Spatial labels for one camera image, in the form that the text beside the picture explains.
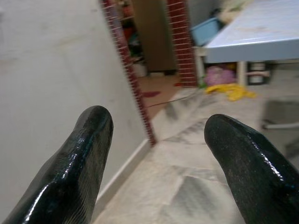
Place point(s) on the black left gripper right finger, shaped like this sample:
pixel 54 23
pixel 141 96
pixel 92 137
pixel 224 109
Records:
pixel 252 175

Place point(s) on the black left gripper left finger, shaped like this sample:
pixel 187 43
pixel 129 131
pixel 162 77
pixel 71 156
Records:
pixel 77 163

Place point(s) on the white skirting board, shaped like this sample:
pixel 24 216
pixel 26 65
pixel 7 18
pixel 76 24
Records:
pixel 123 169

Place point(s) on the yellow cloth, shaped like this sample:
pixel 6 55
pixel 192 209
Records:
pixel 231 89

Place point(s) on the purple plush toy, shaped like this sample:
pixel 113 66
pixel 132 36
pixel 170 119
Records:
pixel 219 75

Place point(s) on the white bucket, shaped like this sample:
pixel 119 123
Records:
pixel 141 70

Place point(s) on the shelf with colourful items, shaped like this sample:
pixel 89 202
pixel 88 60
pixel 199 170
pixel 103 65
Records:
pixel 130 28

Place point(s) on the red brick pillar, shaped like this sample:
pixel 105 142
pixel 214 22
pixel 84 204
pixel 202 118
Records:
pixel 182 46

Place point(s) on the light blue table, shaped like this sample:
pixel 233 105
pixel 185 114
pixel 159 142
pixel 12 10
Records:
pixel 257 28

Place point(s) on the brown wooden cabinet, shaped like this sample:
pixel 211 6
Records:
pixel 156 35

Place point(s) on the blue plastic basin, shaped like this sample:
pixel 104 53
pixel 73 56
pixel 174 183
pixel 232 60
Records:
pixel 205 31

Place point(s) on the pale cloth bundle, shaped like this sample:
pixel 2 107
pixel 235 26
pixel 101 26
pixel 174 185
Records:
pixel 229 14

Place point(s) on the red brick wall trim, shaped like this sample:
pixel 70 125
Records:
pixel 130 70

